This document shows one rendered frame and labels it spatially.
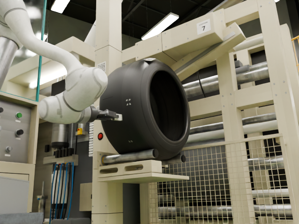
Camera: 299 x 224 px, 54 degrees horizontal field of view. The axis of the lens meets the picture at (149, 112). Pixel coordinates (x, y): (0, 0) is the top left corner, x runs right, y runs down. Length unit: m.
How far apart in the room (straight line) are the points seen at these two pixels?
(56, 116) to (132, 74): 0.52
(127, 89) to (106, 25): 0.73
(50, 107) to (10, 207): 0.36
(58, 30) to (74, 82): 11.77
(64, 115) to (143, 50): 1.12
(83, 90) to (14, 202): 0.44
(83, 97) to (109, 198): 0.79
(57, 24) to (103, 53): 10.98
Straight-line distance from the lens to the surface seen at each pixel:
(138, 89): 1.45
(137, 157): 1.50
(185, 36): 1.97
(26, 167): 1.78
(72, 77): 1.10
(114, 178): 1.55
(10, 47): 1.51
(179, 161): 1.69
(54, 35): 12.65
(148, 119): 1.44
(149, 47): 2.10
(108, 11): 2.12
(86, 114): 1.23
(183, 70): 2.04
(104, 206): 1.73
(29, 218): 1.10
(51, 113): 1.13
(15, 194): 1.11
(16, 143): 1.82
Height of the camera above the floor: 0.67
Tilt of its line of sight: 17 degrees up
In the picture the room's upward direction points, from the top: 2 degrees counter-clockwise
